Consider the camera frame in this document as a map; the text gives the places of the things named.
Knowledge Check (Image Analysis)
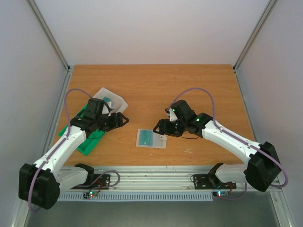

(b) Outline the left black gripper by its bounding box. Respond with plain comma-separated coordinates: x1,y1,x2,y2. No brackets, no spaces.
96,112,129,131

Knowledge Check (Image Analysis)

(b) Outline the beige card holder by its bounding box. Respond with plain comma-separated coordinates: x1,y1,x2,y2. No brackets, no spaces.
136,129,168,149

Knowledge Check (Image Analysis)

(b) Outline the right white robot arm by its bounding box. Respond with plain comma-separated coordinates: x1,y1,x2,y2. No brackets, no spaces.
153,100,281,192

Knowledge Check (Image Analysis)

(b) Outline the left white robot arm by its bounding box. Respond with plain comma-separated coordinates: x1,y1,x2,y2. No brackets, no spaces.
18,98,129,210

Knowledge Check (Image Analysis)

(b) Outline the teal card in holder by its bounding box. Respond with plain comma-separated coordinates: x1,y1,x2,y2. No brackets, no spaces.
139,130,153,147

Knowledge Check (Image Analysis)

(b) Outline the teal card in box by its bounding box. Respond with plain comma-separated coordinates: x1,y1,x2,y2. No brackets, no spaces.
103,96,113,108

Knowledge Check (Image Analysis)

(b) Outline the translucent white plastic box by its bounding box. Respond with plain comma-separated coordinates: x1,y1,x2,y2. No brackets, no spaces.
93,87,128,114

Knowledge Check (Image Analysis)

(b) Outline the green plastic tray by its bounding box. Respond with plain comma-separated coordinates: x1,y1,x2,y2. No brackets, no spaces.
57,105,106,156

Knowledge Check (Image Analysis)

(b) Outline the left small circuit board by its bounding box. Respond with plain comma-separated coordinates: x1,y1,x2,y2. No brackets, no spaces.
83,191,98,199

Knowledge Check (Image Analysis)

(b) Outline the small circuit board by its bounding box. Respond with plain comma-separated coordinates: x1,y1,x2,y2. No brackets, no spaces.
213,191,230,197
83,191,98,199

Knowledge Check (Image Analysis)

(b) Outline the right small circuit board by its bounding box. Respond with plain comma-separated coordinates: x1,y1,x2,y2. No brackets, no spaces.
213,191,230,197

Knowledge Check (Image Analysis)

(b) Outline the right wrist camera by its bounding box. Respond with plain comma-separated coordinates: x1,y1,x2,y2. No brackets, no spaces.
165,108,178,122

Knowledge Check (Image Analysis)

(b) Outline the aluminium front rail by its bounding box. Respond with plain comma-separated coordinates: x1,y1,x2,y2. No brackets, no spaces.
21,165,282,192

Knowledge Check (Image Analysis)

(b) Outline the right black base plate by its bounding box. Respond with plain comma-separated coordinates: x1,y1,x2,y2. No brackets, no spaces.
190,174,237,190

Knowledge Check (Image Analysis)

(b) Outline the grey slotted cable duct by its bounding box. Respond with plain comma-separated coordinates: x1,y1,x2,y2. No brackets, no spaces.
58,192,213,202

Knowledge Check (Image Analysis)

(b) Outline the left aluminium corner post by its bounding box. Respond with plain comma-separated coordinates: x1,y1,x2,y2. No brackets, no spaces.
26,0,71,71

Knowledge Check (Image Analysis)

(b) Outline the aluminium corner post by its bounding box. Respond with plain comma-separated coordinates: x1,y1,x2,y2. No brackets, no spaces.
233,0,279,71
26,0,71,71

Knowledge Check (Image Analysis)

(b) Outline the right aluminium corner post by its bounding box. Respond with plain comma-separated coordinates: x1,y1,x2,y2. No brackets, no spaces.
233,0,279,71

